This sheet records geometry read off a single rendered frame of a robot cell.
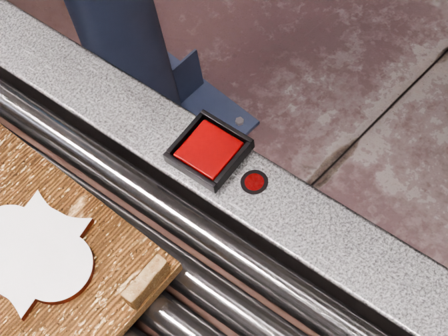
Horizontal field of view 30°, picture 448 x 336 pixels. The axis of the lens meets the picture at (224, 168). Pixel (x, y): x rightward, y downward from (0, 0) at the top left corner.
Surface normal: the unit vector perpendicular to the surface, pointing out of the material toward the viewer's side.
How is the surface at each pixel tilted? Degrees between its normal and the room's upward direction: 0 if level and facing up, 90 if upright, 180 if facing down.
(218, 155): 0
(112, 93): 0
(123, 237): 0
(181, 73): 90
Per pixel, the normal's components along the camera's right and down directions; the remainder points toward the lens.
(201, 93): -0.11, -0.49
